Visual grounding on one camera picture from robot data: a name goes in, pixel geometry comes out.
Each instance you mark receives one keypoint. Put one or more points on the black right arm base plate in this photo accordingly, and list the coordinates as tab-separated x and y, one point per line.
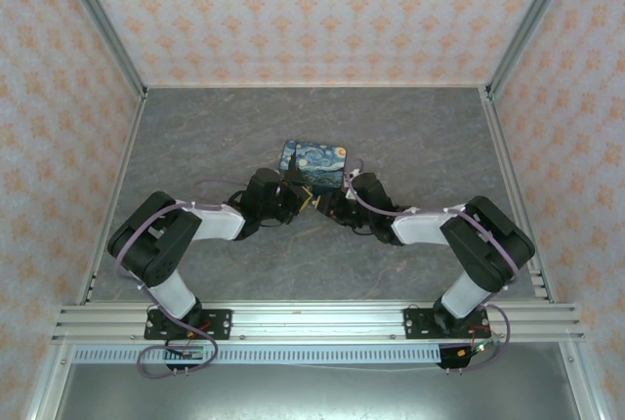
415	324

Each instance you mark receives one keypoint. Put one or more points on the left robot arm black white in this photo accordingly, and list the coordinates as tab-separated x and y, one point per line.
161	254

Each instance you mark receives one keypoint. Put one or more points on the aluminium frame corner post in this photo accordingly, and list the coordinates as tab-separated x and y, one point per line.
105	24
527	24

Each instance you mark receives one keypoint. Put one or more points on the aluminium cross rail beam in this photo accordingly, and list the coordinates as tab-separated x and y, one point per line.
317	323

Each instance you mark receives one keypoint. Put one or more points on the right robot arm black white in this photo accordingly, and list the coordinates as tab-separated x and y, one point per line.
483	244

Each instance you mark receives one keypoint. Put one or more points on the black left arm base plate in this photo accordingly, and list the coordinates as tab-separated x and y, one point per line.
217	324

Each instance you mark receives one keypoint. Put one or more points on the green circuit board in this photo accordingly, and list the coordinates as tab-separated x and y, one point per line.
476	349
191	353

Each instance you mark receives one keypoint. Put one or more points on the grey metal shelf panel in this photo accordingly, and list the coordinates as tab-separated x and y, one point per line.
317	393

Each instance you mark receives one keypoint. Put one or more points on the starry night print box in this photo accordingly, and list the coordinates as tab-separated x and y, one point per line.
317	161

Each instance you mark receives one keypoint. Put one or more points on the aluminium side rail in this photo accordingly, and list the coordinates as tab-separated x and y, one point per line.
512	195
114	195

